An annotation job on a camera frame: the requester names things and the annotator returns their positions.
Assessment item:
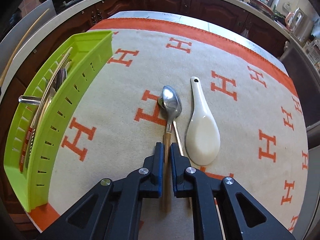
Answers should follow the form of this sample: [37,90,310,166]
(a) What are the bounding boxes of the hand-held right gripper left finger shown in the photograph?
[37,142,164,240]

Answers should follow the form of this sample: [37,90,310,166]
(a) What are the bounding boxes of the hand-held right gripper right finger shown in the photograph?
[170,142,294,240]

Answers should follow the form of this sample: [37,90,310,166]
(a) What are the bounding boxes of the metal spoon thin handle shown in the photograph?
[157,97,187,157]

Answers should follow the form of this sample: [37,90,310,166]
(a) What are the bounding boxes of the metal spoon wooden handle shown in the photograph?
[160,85,183,213]

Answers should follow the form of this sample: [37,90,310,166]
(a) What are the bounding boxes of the green plastic utensil tray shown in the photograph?
[4,30,114,213]

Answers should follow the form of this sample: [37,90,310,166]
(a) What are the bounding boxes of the cream chopstick red striped end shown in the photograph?
[20,46,73,173]

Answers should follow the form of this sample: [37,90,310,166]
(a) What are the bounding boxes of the white ceramic spoon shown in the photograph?
[185,76,221,166]

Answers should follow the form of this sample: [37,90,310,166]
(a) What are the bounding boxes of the orange and grey printed blanket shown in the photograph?
[30,17,309,240]

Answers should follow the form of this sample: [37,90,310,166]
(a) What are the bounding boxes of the white patterned tablecloth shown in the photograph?
[107,10,285,65]

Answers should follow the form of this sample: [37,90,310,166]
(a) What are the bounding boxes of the stainless steel cabinet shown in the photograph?
[279,40,320,130]

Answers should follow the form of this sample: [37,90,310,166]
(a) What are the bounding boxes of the glass jar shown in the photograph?
[309,41,320,63]

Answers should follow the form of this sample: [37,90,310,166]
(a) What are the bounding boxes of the red pan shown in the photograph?
[247,0,273,13]

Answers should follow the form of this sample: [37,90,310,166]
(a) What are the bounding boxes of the steel electric kettle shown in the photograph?
[285,7,314,47]

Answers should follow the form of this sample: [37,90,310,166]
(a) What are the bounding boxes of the black gas stove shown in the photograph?
[40,0,105,14]

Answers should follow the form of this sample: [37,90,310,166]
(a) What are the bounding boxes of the steel splash plate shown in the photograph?
[0,0,57,63]

